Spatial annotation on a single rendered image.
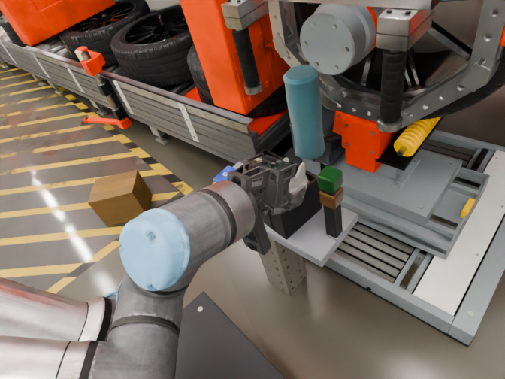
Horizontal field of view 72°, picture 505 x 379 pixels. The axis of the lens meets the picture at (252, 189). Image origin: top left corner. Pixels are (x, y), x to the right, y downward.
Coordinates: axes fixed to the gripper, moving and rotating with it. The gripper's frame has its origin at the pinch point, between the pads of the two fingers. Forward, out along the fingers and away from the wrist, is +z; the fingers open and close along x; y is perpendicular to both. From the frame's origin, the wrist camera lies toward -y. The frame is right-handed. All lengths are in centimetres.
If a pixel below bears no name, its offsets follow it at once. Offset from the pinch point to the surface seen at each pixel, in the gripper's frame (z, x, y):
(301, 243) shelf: 10.9, 3.3, -21.3
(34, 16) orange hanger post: 56, 234, 23
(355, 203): 61, 8, -31
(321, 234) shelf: 14.9, 0.3, -19.4
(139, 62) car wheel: 68, 144, 4
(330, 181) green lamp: 5.9, -3.6, -0.7
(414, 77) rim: 43.0, -5.7, 17.4
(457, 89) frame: 30.4, -17.8, 17.3
